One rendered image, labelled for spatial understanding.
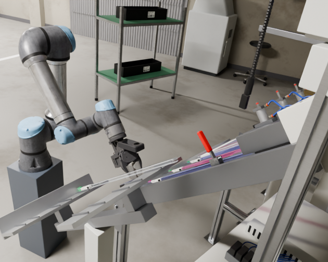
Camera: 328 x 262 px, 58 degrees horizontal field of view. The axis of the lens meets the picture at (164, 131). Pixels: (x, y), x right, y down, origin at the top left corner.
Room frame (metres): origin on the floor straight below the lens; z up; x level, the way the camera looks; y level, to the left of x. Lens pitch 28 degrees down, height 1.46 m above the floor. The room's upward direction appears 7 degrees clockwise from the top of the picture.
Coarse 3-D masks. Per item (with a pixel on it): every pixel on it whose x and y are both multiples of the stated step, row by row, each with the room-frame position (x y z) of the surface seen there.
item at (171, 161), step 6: (162, 162) 0.62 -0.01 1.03; (168, 162) 0.61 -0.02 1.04; (174, 162) 0.60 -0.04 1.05; (144, 168) 0.65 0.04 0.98; (150, 168) 0.64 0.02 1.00; (126, 174) 0.69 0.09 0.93; (132, 174) 0.67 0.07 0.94; (108, 180) 0.73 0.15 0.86; (114, 180) 0.72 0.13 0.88; (90, 186) 0.78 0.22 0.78; (96, 186) 0.77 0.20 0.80
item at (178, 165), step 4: (228, 140) 1.32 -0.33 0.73; (220, 144) 1.28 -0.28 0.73; (212, 148) 1.23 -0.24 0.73; (200, 152) 1.17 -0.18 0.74; (204, 152) 1.18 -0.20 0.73; (192, 156) 1.13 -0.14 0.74; (196, 156) 1.14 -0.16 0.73; (184, 160) 1.09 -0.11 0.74; (188, 160) 1.10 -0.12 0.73; (192, 160) 1.11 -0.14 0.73; (176, 164) 1.05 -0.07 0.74; (180, 164) 1.06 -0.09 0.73; (168, 168) 1.01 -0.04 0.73; (172, 168) 1.02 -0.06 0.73; (176, 168) 1.04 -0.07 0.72; (164, 172) 0.99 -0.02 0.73; (156, 176) 0.96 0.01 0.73; (160, 176) 0.97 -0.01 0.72
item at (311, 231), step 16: (304, 208) 1.01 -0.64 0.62; (240, 224) 0.87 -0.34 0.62; (304, 224) 0.91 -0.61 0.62; (320, 224) 0.93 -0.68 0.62; (224, 240) 0.78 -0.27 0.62; (240, 240) 0.79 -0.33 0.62; (256, 240) 0.80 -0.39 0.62; (288, 240) 0.82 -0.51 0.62; (304, 240) 0.83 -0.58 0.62; (320, 240) 0.84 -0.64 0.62; (208, 256) 0.70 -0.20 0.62; (224, 256) 0.71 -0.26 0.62; (320, 256) 0.76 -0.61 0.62
